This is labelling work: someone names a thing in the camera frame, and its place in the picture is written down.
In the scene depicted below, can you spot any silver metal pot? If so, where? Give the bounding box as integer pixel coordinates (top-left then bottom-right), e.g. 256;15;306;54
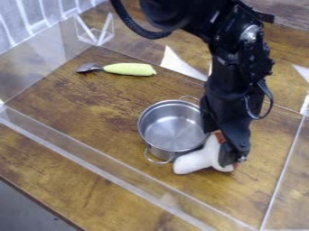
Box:
137;96;209;164

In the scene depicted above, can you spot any white and red plush mushroom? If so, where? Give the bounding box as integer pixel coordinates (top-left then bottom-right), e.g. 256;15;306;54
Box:
172;130;240;175

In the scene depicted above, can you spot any yellow handled metal spoon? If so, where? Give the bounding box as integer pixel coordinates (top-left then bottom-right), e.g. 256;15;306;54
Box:
76;63;156;77

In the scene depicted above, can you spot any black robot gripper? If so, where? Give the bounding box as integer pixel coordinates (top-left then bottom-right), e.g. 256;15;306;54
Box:
200;80;266;167

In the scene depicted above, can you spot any black coiled cable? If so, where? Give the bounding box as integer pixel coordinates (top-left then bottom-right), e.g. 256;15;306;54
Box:
108;0;179;41

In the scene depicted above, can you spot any black bar in background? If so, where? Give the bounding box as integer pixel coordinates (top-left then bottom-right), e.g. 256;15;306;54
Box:
255;11;275;23

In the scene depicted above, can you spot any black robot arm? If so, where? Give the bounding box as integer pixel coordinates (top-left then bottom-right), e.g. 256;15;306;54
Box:
140;0;274;167

